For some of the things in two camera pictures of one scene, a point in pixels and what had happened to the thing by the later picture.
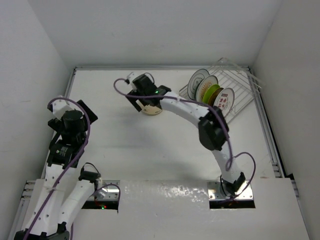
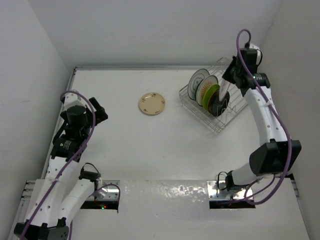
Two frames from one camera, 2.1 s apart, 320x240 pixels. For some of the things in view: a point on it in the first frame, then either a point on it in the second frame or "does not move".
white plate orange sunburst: (203, 85) does not move
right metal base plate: (214, 193) does not move
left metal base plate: (108, 190) does not move
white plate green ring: (195, 79) does not move
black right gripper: (135, 92) -> (226, 75)
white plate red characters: (224, 99) -> (224, 86)
